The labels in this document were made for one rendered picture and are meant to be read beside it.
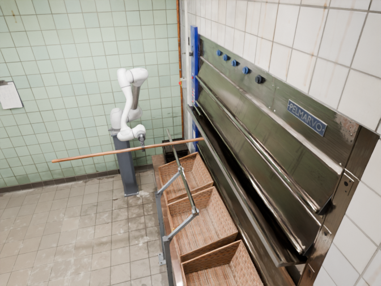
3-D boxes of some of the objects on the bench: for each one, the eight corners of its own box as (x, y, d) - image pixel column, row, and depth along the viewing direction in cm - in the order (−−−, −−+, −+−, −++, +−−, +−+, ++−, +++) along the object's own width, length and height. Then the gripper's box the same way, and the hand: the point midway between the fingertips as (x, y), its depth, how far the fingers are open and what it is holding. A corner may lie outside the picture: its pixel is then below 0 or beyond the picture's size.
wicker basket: (214, 205, 252) (215, 184, 237) (237, 253, 206) (240, 232, 191) (166, 215, 242) (164, 194, 227) (180, 269, 196) (178, 247, 181)
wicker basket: (198, 169, 302) (198, 150, 287) (214, 202, 256) (215, 181, 241) (158, 177, 291) (156, 158, 277) (167, 212, 245) (165, 192, 230)
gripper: (144, 129, 247) (146, 141, 227) (145, 143, 256) (148, 155, 236) (136, 130, 246) (138, 142, 226) (138, 144, 254) (140, 156, 235)
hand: (143, 147), depth 234 cm, fingers closed on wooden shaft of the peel, 3 cm apart
